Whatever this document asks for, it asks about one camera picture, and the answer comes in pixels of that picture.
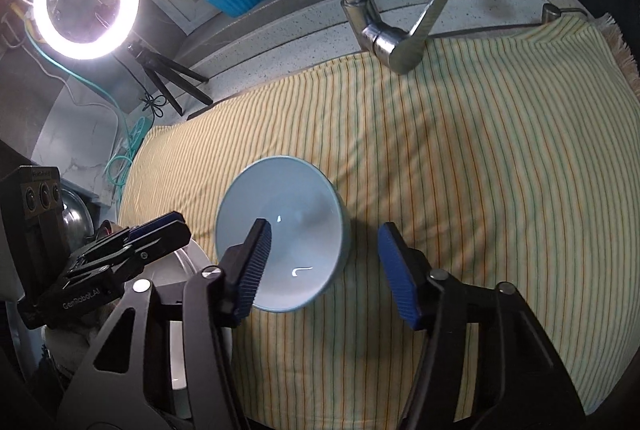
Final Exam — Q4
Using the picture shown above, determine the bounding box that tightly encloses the metal bracket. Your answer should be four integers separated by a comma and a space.
541, 3, 590, 27

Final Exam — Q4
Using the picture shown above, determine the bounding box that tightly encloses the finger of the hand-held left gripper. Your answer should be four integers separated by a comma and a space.
127, 220, 192, 265
82, 211, 183, 257

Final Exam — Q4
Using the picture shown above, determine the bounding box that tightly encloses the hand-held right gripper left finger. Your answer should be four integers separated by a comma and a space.
67, 217, 273, 430

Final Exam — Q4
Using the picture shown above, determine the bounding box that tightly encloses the green cable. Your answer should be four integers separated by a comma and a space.
24, 24, 147, 187

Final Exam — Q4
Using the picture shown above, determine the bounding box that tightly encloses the black cable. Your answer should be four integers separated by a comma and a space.
125, 54, 167, 117

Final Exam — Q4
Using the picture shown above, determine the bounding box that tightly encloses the person's left hand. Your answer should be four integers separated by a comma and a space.
42, 303, 121, 378

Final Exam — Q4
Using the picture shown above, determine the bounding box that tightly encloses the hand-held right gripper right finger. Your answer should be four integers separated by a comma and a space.
377, 221, 588, 430

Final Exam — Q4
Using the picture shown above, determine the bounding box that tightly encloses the white plate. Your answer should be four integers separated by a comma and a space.
165, 244, 236, 417

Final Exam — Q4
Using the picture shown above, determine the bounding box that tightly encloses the striped yellow cloth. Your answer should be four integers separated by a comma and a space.
119, 13, 640, 426

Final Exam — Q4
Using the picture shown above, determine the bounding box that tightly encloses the steel pot lid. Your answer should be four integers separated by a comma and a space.
59, 189, 97, 256

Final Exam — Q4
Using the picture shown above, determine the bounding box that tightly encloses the white cable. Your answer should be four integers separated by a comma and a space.
34, 59, 128, 151

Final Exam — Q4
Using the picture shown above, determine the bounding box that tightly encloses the light blue bowl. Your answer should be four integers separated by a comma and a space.
215, 155, 351, 313

